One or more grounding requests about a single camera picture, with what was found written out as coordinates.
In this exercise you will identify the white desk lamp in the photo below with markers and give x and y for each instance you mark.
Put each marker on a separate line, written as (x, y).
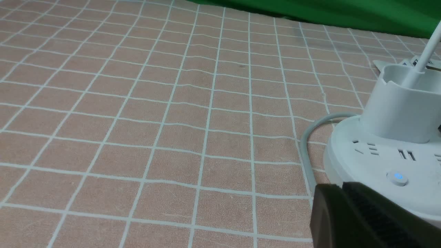
(394, 145)

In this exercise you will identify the pink grid tablecloth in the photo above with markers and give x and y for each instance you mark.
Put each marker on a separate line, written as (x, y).
(166, 123)

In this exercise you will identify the green backdrop cloth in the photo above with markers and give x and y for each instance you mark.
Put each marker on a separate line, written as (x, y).
(413, 18)

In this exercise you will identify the top white car-cover book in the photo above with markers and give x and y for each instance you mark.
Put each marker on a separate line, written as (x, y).
(432, 64)

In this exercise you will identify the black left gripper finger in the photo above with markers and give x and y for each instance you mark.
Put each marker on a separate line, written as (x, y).
(355, 216)

